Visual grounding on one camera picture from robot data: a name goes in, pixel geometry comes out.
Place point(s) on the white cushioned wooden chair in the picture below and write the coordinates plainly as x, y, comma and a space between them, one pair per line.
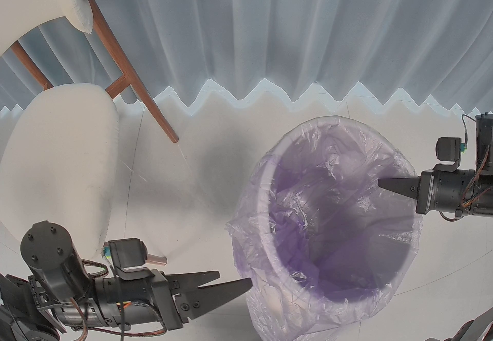
57, 162

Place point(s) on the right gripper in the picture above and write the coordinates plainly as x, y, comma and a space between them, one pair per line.
443, 191

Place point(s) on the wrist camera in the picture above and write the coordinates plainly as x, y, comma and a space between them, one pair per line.
127, 251
448, 150

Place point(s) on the pale blue curtain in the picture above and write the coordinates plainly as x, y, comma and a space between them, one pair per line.
250, 23

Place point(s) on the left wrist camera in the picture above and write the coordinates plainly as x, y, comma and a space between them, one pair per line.
127, 251

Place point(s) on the white trash bin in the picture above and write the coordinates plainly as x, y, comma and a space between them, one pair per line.
265, 193

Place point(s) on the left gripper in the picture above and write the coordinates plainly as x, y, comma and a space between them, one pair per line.
138, 301

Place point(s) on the purple plastic bag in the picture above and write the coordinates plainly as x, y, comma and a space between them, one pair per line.
327, 216

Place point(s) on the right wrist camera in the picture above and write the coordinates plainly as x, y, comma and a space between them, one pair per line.
448, 150

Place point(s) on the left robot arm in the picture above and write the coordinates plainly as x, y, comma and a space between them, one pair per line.
46, 251

